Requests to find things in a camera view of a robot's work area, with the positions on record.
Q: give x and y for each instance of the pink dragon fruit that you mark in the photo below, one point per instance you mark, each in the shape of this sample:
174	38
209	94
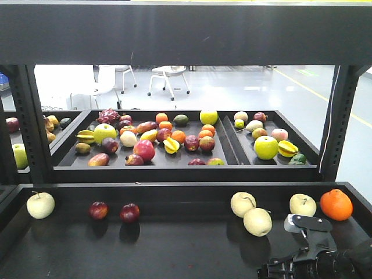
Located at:
107	116

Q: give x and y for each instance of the large green apple left tray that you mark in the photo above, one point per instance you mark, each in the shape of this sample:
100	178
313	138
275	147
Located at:
103	131

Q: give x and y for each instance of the black wooden fruit stand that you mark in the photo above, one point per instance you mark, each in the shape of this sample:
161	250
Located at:
186	227

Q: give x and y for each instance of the yellow starfruit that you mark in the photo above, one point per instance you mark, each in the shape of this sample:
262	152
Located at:
86	136
171	146
287	149

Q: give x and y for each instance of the large red apple tray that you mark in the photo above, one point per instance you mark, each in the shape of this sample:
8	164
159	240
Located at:
144	148

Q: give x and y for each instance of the white rolling chair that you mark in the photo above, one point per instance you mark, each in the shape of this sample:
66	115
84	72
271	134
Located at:
165	73

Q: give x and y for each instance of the yellow green apple back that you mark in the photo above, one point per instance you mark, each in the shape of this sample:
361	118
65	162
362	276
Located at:
208	116

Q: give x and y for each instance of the yellow starfruit left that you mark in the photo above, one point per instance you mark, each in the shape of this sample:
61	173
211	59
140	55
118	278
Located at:
86	136

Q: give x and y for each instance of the pale pear back centre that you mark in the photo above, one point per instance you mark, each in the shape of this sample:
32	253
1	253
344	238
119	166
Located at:
241	202

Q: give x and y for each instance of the large green apple right tray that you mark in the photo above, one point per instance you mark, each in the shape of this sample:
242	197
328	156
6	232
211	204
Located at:
266	147

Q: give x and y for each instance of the orange tangerine front right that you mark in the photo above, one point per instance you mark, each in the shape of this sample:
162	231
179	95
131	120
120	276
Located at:
336	205

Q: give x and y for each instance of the pale pear far left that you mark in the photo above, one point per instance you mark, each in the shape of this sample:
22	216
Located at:
40	205

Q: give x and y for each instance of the yellow starfruit right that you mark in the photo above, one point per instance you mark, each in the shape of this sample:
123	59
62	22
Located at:
287	149

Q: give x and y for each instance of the yellow starfruit centre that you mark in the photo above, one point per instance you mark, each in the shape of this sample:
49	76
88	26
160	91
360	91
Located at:
171	146

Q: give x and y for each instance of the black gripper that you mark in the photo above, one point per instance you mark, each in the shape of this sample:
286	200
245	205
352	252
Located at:
319	260

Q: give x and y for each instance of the pale pear right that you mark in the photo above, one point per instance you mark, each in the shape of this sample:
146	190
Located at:
302	204

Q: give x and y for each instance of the large green apple tray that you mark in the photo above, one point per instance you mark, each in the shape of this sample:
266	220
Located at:
266	147
103	131

